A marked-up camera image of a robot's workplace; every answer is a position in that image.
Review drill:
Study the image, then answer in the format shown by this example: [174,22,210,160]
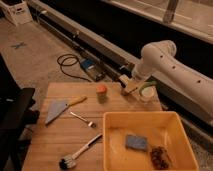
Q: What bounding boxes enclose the blue sponge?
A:
[125,135,148,151]

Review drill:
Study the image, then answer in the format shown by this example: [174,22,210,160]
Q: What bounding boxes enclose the black cable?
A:
[56,53,94,83]

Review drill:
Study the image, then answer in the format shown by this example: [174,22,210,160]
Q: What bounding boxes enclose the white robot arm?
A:
[132,40,213,118]

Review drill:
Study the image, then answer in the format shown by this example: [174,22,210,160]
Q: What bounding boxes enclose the metal fork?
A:
[70,112,96,128]

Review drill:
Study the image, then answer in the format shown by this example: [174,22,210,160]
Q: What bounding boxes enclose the wooden block eraser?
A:
[119,74,139,96]

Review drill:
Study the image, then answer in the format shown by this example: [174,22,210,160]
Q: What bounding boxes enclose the blue grey power box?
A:
[80,59,105,82]

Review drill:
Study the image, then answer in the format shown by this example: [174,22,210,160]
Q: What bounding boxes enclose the black chair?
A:
[0,53,40,171]

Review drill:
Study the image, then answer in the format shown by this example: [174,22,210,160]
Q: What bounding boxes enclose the yellow handled scraper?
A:
[45,96,87,125]

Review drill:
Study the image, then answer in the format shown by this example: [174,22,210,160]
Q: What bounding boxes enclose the dark red grape bunch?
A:
[150,146,170,170]

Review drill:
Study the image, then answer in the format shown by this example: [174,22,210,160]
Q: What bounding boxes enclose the orange lidded spice jar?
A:
[96,84,107,103]

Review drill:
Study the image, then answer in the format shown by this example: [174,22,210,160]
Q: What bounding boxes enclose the white dish brush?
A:
[59,133,102,170]

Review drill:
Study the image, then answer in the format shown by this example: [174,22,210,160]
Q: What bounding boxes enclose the white storage crate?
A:
[0,0,32,26]

